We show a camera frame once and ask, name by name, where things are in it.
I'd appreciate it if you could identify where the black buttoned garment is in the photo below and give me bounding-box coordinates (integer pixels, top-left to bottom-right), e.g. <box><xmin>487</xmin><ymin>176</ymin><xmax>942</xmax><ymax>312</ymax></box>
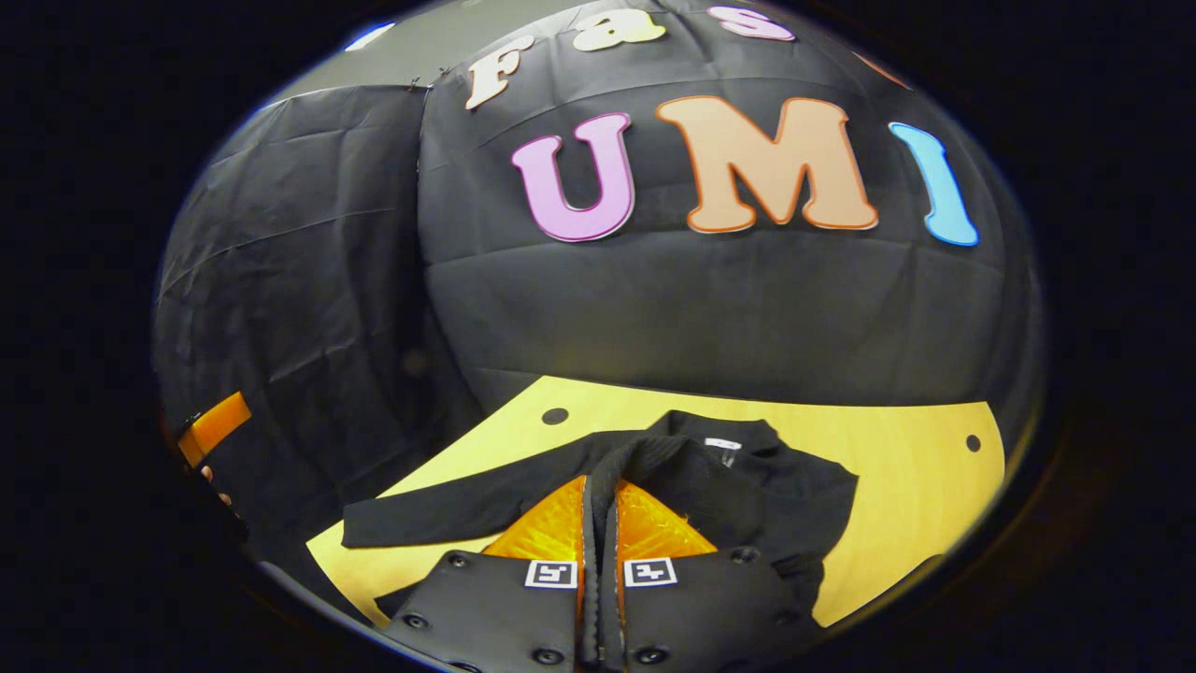
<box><xmin>341</xmin><ymin>409</ymin><xmax>861</xmax><ymax>609</ymax></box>

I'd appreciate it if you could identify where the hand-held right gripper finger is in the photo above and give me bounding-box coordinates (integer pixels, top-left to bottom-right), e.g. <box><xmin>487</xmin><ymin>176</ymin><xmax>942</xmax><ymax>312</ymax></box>
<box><xmin>598</xmin><ymin>477</ymin><xmax>825</xmax><ymax>670</ymax></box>
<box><xmin>378</xmin><ymin>475</ymin><xmax>600</xmax><ymax>670</ymax></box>

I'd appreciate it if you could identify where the ceiling light panel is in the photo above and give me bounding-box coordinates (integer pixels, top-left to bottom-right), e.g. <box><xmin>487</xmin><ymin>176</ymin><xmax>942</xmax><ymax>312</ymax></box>
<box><xmin>344</xmin><ymin>22</ymin><xmax>396</xmax><ymax>53</ymax></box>

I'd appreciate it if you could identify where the black backdrop cloth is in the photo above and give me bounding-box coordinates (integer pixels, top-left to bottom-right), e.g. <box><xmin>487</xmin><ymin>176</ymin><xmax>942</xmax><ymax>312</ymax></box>
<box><xmin>154</xmin><ymin>0</ymin><xmax>1043</xmax><ymax>562</ymax></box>

